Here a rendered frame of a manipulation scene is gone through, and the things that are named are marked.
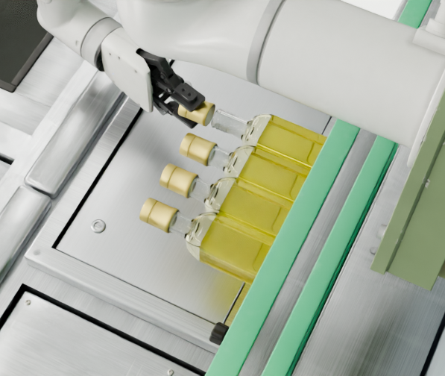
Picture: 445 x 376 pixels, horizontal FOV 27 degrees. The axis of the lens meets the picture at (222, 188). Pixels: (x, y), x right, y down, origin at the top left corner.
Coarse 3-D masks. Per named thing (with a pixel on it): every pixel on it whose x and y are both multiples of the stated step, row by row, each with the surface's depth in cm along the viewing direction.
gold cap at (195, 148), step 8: (192, 136) 131; (184, 144) 130; (192, 144) 130; (200, 144) 130; (208, 144) 130; (216, 144) 131; (184, 152) 131; (192, 152) 130; (200, 152) 130; (208, 152) 129; (200, 160) 130
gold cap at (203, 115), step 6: (204, 102) 133; (210, 102) 134; (180, 108) 134; (198, 108) 133; (204, 108) 133; (210, 108) 136; (180, 114) 134; (186, 114) 134; (192, 114) 133; (198, 114) 133; (204, 114) 133; (210, 114) 136; (192, 120) 134; (198, 120) 133; (204, 120) 133; (210, 120) 136
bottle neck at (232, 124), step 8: (216, 112) 133; (224, 112) 133; (216, 120) 133; (224, 120) 132; (232, 120) 132; (240, 120) 132; (248, 120) 133; (216, 128) 133; (224, 128) 133; (232, 128) 132; (240, 128) 132; (240, 136) 132
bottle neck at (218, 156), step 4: (212, 148) 130; (216, 148) 130; (220, 148) 130; (212, 152) 130; (216, 152) 130; (220, 152) 130; (224, 152) 130; (228, 152) 130; (212, 156) 130; (216, 156) 130; (220, 156) 129; (224, 156) 129; (208, 160) 130; (212, 160) 130; (216, 160) 130; (220, 160) 129; (224, 160) 129; (208, 164) 131; (212, 164) 130; (216, 164) 130; (220, 164) 130; (220, 168) 130
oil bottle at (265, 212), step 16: (208, 192) 126; (224, 192) 125; (240, 192) 125; (256, 192) 125; (208, 208) 126; (224, 208) 124; (240, 208) 124; (256, 208) 124; (272, 208) 124; (288, 208) 124; (256, 224) 123; (272, 224) 123
